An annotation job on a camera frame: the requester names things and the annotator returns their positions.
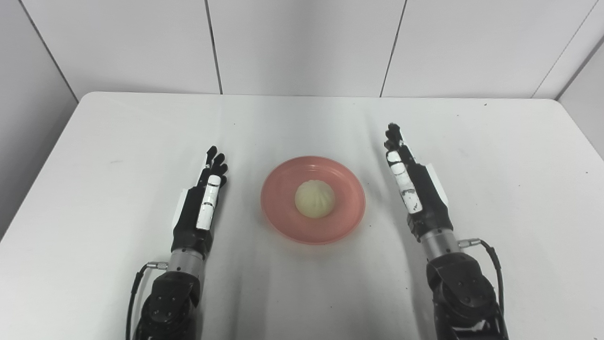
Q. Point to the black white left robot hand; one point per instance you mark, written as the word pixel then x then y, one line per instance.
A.
pixel 191 226

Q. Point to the pink round plate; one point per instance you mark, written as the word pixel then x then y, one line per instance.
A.
pixel 283 217

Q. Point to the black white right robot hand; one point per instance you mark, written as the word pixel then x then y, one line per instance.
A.
pixel 429 208

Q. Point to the cream steamed bun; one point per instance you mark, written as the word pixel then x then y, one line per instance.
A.
pixel 315 199

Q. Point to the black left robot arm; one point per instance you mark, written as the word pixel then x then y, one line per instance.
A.
pixel 170 302

